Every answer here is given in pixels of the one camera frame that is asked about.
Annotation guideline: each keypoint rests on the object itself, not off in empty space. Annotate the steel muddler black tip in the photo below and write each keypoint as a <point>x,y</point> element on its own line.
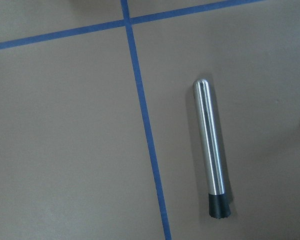
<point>217,198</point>

